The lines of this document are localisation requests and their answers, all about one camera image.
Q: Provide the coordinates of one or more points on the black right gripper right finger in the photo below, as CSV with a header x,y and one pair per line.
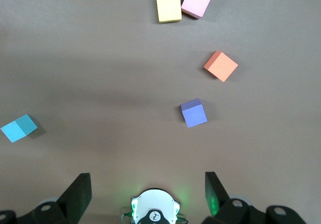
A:
x,y
213,196

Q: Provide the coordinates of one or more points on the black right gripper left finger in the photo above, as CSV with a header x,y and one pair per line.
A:
x,y
77,199

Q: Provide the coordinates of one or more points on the purple foam cube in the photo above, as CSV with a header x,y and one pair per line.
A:
x,y
194,114

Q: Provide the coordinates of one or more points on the light blue cube orange speck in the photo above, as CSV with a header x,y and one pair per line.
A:
x,y
17,129

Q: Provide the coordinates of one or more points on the orange foam cube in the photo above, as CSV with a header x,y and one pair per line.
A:
x,y
222,67

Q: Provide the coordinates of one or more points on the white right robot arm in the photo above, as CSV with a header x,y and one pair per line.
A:
x,y
155,201

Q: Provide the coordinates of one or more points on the brown table cover sheet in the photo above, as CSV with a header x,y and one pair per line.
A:
x,y
75,58

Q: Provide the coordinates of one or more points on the yellow foam cube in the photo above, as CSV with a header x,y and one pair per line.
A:
x,y
168,7

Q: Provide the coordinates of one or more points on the pink foam cube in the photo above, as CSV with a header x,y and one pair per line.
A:
x,y
198,0

